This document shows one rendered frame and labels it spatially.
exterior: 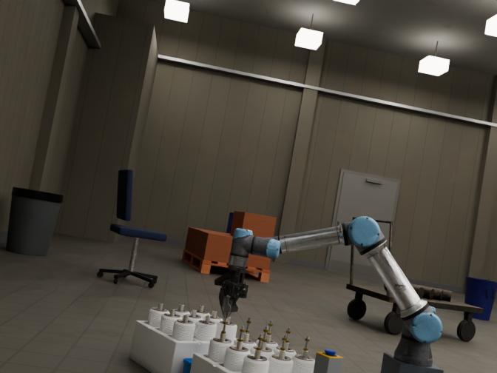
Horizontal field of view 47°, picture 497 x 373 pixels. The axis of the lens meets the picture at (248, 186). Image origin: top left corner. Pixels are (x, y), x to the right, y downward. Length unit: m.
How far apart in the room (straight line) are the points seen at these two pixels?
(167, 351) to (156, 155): 9.47
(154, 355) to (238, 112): 9.69
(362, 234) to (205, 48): 10.31
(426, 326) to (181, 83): 10.29
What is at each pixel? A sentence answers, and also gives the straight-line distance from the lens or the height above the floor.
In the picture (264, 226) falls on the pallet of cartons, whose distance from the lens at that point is 7.43.
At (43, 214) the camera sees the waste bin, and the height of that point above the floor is 0.44.
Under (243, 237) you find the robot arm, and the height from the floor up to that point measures 0.68.
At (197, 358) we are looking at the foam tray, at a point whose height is 0.17.
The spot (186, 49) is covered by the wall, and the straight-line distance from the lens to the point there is 12.29.
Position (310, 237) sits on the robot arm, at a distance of 2.39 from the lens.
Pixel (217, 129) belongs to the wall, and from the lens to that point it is 11.98.
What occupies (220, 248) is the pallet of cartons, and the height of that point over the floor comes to 0.34.
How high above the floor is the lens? 0.74
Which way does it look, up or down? 3 degrees up
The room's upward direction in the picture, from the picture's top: 10 degrees clockwise
